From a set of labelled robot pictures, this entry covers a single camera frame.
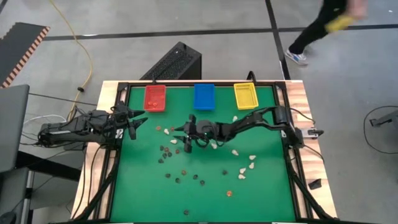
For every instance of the small black wedge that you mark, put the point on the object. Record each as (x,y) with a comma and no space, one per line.
(314,184)

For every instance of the yellow handheld object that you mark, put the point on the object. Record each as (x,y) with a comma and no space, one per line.
(339,23)

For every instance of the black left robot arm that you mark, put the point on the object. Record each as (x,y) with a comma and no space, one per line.
(77,127)

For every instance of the grey stand leg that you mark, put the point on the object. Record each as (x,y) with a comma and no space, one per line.
(387,119)

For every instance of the person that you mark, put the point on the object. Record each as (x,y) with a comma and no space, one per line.
(314,28)

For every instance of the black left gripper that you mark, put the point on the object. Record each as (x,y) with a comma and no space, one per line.
(120,121)

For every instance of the silver metal clamp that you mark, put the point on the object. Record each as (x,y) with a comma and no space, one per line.
(312,132)

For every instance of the green table mat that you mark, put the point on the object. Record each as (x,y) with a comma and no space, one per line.
(140,193)

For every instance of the blue plastic basket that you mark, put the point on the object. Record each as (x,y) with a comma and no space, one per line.
(204,96)

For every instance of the yellow plastic basket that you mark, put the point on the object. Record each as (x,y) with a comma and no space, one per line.
(245,96)

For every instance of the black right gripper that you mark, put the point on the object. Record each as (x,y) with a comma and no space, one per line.
(199,130)

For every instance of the red plastic basket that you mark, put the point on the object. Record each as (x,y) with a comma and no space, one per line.
(150,91)

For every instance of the black mat with striped edge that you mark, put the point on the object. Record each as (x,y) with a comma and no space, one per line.
(18,46)

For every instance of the grey desk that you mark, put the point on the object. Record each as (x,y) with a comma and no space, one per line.
(12,124)

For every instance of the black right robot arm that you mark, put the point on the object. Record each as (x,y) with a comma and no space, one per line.
(248,121)

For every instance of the black perforated computer case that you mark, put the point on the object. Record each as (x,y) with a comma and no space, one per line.
(177,60)

